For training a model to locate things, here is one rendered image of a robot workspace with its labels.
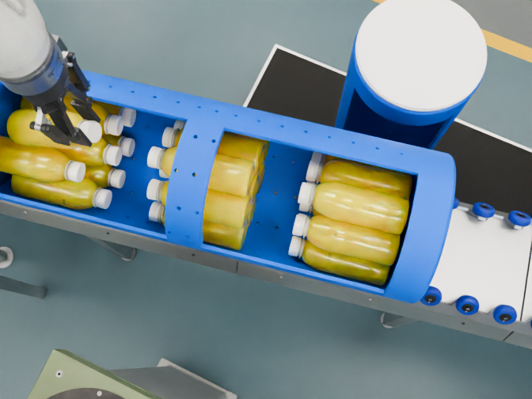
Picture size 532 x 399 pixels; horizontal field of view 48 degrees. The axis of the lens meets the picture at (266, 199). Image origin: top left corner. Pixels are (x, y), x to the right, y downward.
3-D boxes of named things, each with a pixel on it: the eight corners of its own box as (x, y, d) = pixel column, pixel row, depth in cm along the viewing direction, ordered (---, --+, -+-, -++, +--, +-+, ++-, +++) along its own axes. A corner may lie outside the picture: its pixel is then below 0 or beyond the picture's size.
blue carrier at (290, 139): (402, 305, 122) (434, 304, 94) (6, 204, 130) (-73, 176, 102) (430, 172, 127) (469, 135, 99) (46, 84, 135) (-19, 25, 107)
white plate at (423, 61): (346, 0, 130) (345, 3, 131) (367, 117, 123) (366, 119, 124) (472, -16, 130) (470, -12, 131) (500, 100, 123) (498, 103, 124)
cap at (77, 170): (66, 167, 112) (76, 169, 112) (77, 157, 115) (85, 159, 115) (68, 184, 114) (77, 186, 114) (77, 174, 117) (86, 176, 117)
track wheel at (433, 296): (445, 294, 118) (445, 287, 119) (422, 289, 118) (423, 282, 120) (438, 309, 121) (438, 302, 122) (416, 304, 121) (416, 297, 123)
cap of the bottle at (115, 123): (110, 112, 114) (119, 115, 114) (117, 115, 118) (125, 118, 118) (105, 132, 114) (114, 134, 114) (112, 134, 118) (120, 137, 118)
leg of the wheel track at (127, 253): (133, 263, 221) (77, 226, 160) (119, 259, 221) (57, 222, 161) (138, 248, 222) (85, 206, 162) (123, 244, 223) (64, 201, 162)
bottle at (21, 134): (40, 119, 117) (106, 123, 109) (27, 150, 115) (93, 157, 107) (13, 101, 111) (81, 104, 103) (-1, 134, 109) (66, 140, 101)
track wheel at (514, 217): (531, 229, 122) (534, 221, 121) (509, 224, 122) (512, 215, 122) (526, 220, 126) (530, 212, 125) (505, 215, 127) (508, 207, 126)
